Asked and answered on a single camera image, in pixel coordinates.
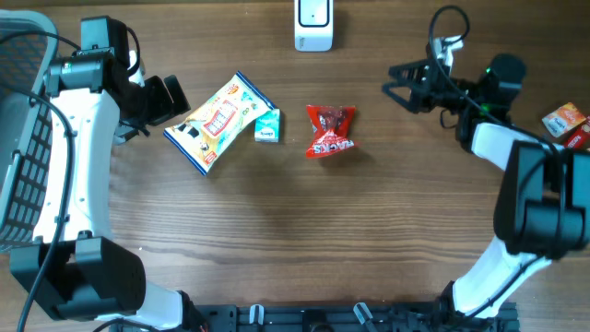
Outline white barcode scanner box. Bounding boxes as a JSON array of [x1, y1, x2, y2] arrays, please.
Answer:
[[294, 0, 334, 53]]

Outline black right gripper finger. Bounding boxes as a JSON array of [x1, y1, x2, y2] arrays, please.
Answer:
[[388, 59, 431, 82], [382, 81, 421, 113]]

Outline red candy bag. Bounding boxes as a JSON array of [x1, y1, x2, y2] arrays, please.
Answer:
[[305, 105, 357, 159]]

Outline small teal box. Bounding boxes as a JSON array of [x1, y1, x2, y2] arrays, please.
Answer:
[[254, 109, 280, 143]]

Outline grey plastic shopping basket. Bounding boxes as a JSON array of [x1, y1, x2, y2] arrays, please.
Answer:
[[1, 9, 58, 254]]

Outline red chocolate wafer bar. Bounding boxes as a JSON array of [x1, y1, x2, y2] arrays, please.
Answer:
[[563, 116, 590, 148]]

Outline blue yellow snack bag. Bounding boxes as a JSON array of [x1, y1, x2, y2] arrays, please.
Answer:
[[164, 71, 276, 175]]

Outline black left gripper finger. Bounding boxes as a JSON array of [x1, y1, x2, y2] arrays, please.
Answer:
[[164, 75, 191, 115], [145, 75, 174, 126]]

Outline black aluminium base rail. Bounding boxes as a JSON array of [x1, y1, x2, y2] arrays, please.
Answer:
[[197, 302, 521, 332]]

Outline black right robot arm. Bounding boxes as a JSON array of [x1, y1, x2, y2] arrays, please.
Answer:
[[383, 53, 589, 328]]

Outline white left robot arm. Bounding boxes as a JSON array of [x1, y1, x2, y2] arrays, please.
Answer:
[[10, 16, 208, 331]]

